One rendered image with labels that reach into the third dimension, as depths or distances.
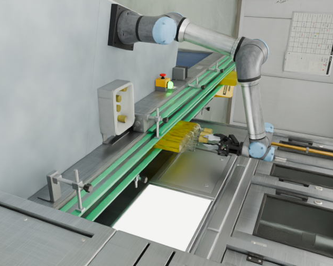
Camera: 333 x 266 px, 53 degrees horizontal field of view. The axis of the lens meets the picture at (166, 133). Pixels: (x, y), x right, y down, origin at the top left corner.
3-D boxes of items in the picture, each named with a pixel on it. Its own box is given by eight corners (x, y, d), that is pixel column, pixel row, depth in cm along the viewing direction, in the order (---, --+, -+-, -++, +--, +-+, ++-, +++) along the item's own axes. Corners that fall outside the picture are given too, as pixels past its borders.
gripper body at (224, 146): (216, 141, 168) (240, 146, 163) (221, 135, 175) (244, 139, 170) (215, 154, 171) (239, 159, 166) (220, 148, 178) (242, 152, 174)
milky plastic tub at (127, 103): (101, 133, 158) (117, 137, 154) (97, 88, 148) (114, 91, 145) (120, 120, 172) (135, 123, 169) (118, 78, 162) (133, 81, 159)
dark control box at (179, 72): (172, 78, 228) (183, 80, 225) (172, 67, 225) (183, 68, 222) (176, 76, 235) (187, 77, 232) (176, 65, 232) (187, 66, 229)
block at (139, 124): (131, 131, 173) (144, 133, 171) (131, 114, 169) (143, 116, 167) (135, 128, 176) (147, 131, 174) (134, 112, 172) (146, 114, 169)
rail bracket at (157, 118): (144, 136, 171) (166, 141, 167) (143, 106, 164) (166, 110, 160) (146, 134, 174) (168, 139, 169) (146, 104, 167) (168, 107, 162)
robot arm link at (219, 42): (154, 11, 152) (268, 49, 137) (168, 8, 164) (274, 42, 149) (149, 37, 159) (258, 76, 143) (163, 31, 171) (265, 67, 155)
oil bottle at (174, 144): (146, 146, 177) (183, 154, 170) (146, 136, 175) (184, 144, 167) (150, 141, 182) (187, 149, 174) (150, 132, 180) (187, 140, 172)
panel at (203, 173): (98, 244, 128) (180, 273, 116) (98, 238, 127) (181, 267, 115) (182, 146, 203) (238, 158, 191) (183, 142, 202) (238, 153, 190)
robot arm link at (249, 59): (256, 47, 128) (270, 159, 145) (261, 42, 137) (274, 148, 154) (227, 51, 134) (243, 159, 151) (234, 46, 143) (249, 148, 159)
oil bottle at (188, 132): (155, 136, 187) (191, 144, 179) (155, 127, 185) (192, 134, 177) (159, 133, 192) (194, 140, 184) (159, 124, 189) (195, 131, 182)
